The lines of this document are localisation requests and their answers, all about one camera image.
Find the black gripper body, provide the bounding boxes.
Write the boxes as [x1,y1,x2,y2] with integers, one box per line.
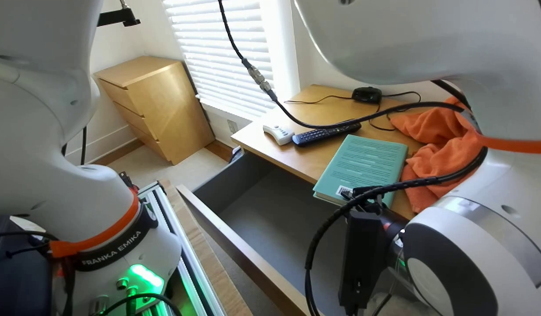
[338,209,401,316]

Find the teal book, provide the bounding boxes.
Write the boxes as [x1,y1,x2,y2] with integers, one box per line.
[310,134,408,211]

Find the grey desk drawer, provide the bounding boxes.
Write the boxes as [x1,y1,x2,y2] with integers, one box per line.
[163,146,412,316]

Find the black remote control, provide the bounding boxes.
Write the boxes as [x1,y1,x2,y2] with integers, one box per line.
[289,120,363,148]

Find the orange towel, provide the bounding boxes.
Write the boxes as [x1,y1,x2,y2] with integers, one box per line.
[387,95,487,215]

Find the wooden desk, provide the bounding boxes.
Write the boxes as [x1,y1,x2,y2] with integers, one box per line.
[229,85,435,223]

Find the small white object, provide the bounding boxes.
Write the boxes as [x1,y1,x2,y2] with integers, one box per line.
[261,123,294,148]

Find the black round device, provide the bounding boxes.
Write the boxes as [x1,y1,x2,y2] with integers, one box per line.
[349,86,384,108]

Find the white window blinds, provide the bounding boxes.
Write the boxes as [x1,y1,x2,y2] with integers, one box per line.
[161,0,277,122]

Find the small wooden dresser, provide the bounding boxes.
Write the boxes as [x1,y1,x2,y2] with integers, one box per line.
[92,55,215,165]

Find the black thin stand poles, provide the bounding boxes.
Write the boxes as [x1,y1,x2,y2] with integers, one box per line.
[59,125,89,167]

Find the dark blue object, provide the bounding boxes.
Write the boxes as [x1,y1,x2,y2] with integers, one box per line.
[0,213,55,316]

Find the black corrugated cable conduit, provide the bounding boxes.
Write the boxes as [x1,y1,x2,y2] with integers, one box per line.
[303,146,487,316]

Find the thin black device cable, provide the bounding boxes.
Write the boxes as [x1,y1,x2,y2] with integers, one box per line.
[284,88,424,134]

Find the white window frame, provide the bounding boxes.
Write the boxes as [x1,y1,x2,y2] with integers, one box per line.
[259,0,310,104]

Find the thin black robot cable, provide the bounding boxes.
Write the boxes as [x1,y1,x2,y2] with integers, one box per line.
[215,0,468,132]

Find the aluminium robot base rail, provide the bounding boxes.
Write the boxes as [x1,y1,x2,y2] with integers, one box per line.
[136,181,224,316]

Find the black base cable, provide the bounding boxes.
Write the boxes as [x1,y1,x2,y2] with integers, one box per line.
[96,290,184,316]

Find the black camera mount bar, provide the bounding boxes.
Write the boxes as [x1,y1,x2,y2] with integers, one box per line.
[96,6,141,29]

